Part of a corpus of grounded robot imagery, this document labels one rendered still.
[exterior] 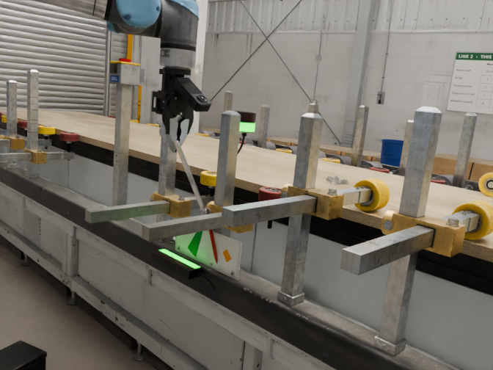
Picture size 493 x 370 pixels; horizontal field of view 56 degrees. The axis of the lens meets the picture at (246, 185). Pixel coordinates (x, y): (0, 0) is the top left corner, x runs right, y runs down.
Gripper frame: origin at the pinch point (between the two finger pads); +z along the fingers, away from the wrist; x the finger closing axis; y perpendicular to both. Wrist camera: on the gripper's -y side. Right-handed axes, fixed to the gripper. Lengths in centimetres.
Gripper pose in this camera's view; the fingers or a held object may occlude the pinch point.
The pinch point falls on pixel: (176, 147)
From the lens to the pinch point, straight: 122.2
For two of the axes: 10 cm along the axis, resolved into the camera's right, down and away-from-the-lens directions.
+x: -7.0, 0.7, -7.1
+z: -1.0, 9.8, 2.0
